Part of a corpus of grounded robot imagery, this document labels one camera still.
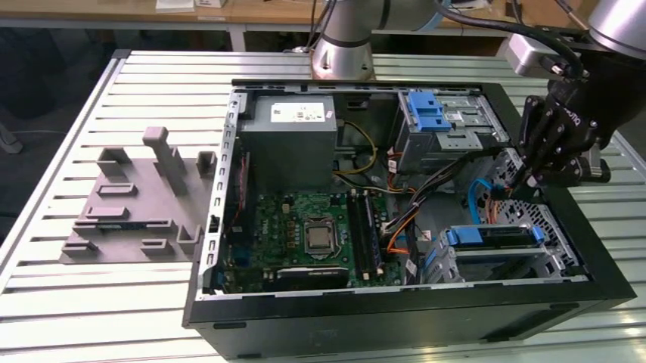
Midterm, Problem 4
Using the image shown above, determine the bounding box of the black graphics card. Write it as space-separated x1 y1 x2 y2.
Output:
261 266 349 292

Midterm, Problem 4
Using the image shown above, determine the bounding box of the red wire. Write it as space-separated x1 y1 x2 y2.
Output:
236 150 252 231

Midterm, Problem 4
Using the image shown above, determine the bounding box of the CPU socket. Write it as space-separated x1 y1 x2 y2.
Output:
300 216 341 261

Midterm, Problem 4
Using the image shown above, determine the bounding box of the black wire with connector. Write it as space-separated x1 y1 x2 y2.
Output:
491 185 528 201

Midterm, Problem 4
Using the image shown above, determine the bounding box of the orange wire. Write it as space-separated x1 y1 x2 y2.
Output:
385 222 416 255

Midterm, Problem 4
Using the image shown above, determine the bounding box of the metal disk bay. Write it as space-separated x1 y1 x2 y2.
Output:
423 222 582 285

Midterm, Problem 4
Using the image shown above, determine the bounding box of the black wire bundle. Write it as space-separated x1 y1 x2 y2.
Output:
383 154 488 231

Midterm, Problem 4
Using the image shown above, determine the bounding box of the grey metal stand foot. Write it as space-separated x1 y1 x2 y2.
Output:
0 123 24 154

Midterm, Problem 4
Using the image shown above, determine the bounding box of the black open PC case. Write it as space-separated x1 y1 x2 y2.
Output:
180 78 636 360

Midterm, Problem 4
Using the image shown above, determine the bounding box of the blue drive latch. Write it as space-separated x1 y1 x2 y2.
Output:
407 92 451 133

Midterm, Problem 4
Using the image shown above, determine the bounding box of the green motherboard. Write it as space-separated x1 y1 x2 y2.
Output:
221 191 404 292

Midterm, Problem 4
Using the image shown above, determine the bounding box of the grey power supply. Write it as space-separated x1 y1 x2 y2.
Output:
239 94 337 190

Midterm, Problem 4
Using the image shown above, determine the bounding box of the silver CPU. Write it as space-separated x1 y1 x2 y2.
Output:
304 227 335 251

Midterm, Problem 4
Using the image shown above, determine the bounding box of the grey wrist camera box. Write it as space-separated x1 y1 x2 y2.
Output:
507 33 562 80

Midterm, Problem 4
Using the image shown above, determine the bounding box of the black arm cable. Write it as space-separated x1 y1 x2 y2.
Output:
436 0 590 79

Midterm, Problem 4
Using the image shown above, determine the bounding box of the yellow wire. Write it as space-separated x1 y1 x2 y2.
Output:
332 119 379 177

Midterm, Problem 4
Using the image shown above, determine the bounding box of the metal optical drive cage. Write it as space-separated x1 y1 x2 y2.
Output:
395 90 508 175

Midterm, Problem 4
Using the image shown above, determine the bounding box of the blue wire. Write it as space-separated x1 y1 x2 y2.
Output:
467 179 499 228

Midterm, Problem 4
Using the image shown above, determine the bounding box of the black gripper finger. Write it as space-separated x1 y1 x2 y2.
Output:
513 96 546 197
523 145 582 201

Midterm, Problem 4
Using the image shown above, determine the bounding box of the wooden desk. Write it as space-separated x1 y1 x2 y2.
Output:
0 0 536 57

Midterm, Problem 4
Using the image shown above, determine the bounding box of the grey parts rack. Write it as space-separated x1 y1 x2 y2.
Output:
58 126 219 268

